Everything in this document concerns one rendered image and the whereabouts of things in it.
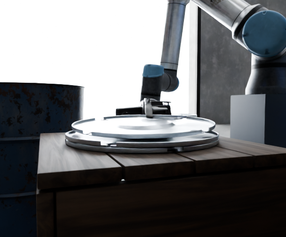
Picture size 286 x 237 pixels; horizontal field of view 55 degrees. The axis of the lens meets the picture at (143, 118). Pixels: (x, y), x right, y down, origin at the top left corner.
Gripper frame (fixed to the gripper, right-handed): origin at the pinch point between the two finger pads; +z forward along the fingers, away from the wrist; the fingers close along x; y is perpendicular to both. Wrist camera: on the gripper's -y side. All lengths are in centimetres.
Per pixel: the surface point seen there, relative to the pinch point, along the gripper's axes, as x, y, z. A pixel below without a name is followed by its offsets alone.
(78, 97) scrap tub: -4.3, -21.7, -22.3
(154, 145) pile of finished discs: 0.4, -0.9, 30.5
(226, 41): -99, 190, -501
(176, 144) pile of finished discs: 0.4, 2.3, 29.9
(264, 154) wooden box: 1.6, 14.7, 31.5
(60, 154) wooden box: 1.6, -14.3, 30.4
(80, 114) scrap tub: 1.7, -21.5, -24.3
